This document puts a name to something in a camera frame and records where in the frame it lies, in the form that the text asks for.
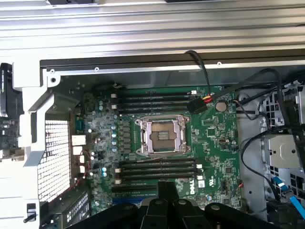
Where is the thin black wire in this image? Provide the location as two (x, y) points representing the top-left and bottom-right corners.
(206, 68), (286, 102)

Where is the open black silver PC case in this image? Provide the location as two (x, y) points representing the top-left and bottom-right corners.
(23, 55), (305, 229)

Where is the black cable with plug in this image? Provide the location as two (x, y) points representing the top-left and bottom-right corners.
(185, 49), (212, 115)

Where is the silver CPU socket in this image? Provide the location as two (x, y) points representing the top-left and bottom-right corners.
(134, 114), (191, 157)

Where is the black curved wire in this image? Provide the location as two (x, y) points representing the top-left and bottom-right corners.
(240, 127), (290, 201)

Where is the blue SATA wire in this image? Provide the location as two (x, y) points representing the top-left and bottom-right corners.
(271, 176), (305, 215)

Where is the green Dell motherboard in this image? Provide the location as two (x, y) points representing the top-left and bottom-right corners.
(76, 84), (241, 215)

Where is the silver coin cell battery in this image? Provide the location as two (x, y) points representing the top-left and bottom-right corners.
(215, 101), (227, 113)

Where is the black flat strap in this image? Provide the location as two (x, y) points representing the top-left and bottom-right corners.
(277, 78), (305, 172)

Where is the silver metal disk bay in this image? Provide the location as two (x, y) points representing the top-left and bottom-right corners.
(259, 81), (305, 215)

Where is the red and black fan wire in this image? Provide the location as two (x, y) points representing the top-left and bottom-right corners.
(71, 149), (94, 191)

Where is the black case lock tab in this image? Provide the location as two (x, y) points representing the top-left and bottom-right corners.
(23, 202), (37, 224)

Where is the white printed holder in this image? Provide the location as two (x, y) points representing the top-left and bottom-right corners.
(0, 61), (61, 167)

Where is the blue expansion slot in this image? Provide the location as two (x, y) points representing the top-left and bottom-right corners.
(112, 197), (153, 206)

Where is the long black expansion slot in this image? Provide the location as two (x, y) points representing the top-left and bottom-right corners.
(111, 185), (160, 193)

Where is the metal port block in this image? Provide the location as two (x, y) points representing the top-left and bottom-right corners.
(71, 135), (87, 175)

